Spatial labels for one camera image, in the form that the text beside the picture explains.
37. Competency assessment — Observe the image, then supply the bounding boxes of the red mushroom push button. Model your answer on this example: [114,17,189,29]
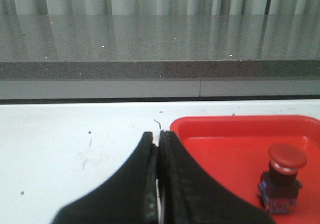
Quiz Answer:
[257,143,307,215]

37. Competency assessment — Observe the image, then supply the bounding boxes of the grey stone counter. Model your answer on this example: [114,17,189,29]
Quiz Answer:
[0,15,320,81]

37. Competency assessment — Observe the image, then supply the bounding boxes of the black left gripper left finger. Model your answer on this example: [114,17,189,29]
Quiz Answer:
[52,132,158,224]

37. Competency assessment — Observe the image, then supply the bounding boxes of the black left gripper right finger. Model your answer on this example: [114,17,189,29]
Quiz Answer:
[158,131,274,224]

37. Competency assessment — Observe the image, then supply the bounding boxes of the red plastic tray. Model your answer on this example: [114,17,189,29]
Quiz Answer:
[170,115,320,224]

